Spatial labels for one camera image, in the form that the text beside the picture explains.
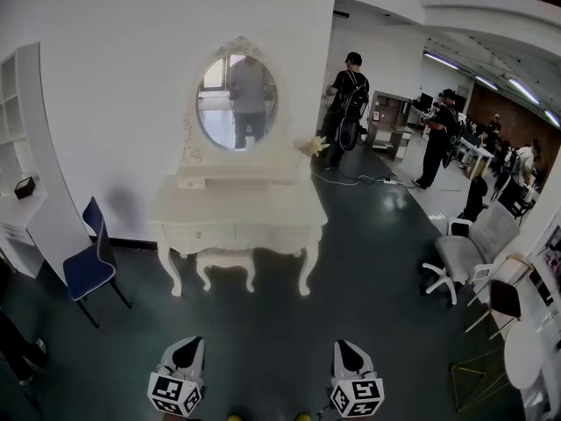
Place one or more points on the white low cabinet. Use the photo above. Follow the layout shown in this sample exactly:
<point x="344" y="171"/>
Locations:
<point x="17" y="244"/>

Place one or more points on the oval mirror with carved frame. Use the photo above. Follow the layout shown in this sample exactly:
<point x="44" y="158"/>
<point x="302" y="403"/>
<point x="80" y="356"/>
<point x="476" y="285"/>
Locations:
<point x="236" y="103"/>

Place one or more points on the row of ceiling light strips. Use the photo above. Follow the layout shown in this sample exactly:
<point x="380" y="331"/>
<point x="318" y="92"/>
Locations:
<point x="523" y="91"/>

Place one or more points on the dark chair with metal legs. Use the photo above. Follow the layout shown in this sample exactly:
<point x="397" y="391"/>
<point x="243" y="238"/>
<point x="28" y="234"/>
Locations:
<point x="504" y="298"/>

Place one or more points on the small black box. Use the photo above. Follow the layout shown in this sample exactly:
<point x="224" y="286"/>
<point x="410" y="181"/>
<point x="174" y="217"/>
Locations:
<point x="25" y="187"/>

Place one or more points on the grey office chair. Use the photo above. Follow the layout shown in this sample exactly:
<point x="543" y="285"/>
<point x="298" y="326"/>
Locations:
<point x="460" y="248"/>

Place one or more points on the white cubby shelf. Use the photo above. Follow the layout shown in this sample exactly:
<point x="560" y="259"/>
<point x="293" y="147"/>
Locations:
<point x="9" y="125"/>

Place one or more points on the white vanity stool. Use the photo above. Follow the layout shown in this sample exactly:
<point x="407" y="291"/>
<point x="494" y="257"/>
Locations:
<point x="223" y="259"/>

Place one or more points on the blue chair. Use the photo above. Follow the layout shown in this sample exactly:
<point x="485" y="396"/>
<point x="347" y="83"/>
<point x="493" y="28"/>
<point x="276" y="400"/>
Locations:
<point x="87" y="270"/>

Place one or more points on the yellow flower bouquet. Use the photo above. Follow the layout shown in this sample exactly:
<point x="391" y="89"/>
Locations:
<point x="313" y="145"/>

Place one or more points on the round white table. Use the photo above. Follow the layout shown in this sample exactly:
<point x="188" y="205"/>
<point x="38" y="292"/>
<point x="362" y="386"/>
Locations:
<point x="523" y="358"/>

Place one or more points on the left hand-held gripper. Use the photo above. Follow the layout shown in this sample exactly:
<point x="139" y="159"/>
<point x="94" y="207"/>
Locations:
<point x="197" y="375"/>

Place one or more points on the white power strip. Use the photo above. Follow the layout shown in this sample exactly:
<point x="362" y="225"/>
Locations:
<point x="390" y="181"/>

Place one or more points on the dark framed picture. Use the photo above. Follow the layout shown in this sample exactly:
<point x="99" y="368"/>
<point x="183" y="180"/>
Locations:
<point x="553" y="252"/>

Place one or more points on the white vanity dressing table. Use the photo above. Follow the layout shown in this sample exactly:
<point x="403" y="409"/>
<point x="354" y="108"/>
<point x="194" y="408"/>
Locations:
<point x="236" y="209"/>

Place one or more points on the black office chair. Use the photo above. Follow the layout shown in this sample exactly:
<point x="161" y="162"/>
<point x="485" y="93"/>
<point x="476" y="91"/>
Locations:
<point x="477" y="195"/>

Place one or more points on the person's right shoe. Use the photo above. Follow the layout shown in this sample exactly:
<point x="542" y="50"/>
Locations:
<point x="303" y="417"/>

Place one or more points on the brown wooden cabinet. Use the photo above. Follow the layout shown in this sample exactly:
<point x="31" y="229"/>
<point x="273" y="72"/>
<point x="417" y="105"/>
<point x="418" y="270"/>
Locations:
<point x="396" y="136"/>

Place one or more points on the white office desk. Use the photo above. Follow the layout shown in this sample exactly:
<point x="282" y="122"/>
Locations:
<point x="480" y="151"/>

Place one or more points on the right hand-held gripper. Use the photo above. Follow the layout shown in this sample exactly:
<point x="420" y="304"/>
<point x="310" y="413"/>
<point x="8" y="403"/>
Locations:
<point x="357" y="395"/>

